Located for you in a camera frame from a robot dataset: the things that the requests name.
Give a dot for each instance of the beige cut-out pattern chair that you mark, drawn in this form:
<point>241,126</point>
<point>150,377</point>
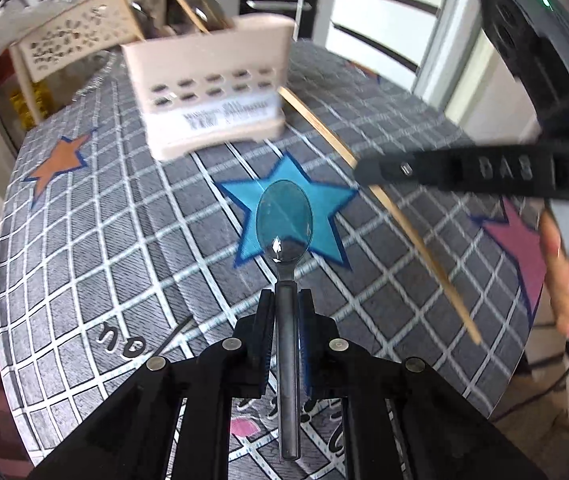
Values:
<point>69,42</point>

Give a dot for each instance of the beige utensil holder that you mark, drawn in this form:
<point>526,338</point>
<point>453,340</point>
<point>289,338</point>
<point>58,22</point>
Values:
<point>209,90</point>

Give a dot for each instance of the white refrigerator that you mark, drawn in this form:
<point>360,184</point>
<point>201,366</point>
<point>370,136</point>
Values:
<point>389,15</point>

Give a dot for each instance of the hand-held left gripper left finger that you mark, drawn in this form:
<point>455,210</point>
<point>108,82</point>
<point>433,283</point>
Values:
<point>267,320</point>

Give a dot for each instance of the metal spoon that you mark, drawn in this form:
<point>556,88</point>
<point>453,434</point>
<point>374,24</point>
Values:
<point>284,220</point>

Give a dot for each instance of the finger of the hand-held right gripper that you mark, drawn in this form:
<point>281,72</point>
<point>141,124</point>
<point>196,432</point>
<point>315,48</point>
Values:
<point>464,170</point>

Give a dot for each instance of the yellow crate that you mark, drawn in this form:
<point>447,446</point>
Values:
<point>29,102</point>

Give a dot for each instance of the grey checked star tablecloth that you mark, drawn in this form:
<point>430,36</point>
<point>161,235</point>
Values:
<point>114,240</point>

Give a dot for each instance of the black cabinet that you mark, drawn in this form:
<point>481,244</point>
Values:
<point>274,10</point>

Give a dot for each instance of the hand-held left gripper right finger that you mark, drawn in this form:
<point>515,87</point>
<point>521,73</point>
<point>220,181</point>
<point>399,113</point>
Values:
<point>306,320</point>

